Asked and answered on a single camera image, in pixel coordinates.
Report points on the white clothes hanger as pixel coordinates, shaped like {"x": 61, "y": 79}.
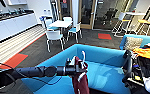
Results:
{"x": 83, "y": 54}

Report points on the maroon and white jacket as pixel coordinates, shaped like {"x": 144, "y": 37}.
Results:
{"x": 81, "y": 83}

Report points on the large blue sofa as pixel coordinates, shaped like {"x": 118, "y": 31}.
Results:
{"x": 104, "y": 66}

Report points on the white chair teal seat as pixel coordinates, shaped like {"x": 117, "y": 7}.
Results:
{"x": 74, "y": 30}

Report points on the small blue sofa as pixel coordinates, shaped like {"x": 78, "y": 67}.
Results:
{"x": 122, "y": 41}

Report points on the white round table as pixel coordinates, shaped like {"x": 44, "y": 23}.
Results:
{"x": 61, "y": 24}

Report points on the wooden framed glass door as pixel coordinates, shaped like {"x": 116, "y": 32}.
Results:
{"x": 81, "y": 15}
{"x": 60, "y": 8}

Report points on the beige patterned cushion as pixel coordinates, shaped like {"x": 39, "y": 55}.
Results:
{"x": 133, "y": 43}

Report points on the black office chair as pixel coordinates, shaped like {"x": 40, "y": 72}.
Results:
{"x": 109, "y": 16}

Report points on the white high stool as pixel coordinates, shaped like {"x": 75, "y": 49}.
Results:
{"x": 119, "y": 20}

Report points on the orange garment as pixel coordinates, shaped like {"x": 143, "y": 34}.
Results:
{"x": 144, "y": 53}

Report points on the white kitchen counter cabinets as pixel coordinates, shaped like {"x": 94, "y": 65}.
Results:
{"x": 11, "y": 28}

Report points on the white high table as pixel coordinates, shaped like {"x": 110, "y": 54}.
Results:
{"x": 136, "y": 13}

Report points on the high stool yellow seat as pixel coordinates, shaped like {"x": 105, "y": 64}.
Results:
{"x": 147, "y": 20}

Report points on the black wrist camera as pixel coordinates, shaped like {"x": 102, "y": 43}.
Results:
{"x": 69, "y": 61}

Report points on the white upper wall cabinets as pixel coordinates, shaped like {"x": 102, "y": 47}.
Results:
{"x": 17, "y": 2}

